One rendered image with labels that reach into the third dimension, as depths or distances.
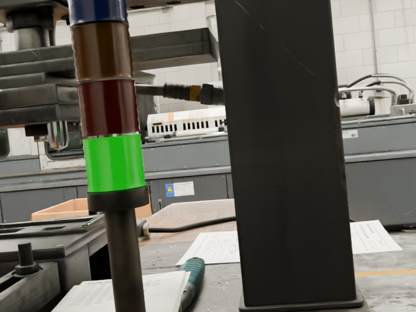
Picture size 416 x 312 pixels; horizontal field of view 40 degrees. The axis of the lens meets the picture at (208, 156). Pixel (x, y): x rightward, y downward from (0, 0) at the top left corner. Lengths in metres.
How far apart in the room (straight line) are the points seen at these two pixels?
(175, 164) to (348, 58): 2.80
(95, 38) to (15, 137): 5.42
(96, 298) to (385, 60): 6.71
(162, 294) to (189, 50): 0.24
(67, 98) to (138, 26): 6.82
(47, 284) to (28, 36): 0.27
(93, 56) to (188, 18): 6.86
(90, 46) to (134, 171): 0.08
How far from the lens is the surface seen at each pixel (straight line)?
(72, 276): 0.58
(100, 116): 0.36
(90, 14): 0.37
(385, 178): 5.12
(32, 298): 0.50
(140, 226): 1.00
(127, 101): 0.37
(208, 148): 5.13
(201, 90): 0.69
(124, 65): 0.37
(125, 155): 0.36
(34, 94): 0.59
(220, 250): 0.86
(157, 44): 0.59
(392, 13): 7.19
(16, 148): 5.77
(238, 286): 0.67
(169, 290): 0.50
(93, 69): 0.36
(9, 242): 0.63
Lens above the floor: 1.08
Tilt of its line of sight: 3 degrees down
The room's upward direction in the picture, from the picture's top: 6 degrees counter-clockwise
